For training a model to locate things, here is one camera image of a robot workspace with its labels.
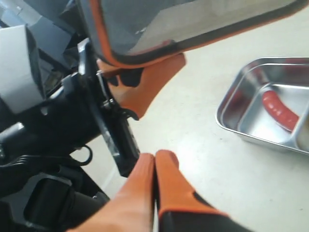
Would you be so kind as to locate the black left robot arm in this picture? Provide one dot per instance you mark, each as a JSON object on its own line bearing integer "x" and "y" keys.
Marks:
{"x": 42, "y": 187}

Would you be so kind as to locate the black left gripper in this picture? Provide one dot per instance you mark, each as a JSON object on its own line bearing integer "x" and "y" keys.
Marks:
{"x": 82, "y": 103}

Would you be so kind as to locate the red toy sausage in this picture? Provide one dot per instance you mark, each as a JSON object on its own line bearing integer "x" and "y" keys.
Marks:
{"x": 279, "y": 111}

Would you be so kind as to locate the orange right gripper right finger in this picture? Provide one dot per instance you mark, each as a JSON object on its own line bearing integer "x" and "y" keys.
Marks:
{"x": 181, "y": 208}

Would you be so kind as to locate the steel two-compartment lunch box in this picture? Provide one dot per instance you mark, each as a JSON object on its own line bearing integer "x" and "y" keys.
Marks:
{"x": 242, "y": 112}

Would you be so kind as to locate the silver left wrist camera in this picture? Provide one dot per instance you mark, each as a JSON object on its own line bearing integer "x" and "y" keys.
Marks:
{"x": 21, "y": 86}

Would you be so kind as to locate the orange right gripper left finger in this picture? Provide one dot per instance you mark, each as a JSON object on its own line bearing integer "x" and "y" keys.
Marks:
{"x": 132, "y": 209}

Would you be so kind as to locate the dark transparent lunch box lid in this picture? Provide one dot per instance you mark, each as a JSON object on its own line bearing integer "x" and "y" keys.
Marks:
{"x": 135, "y": 33}

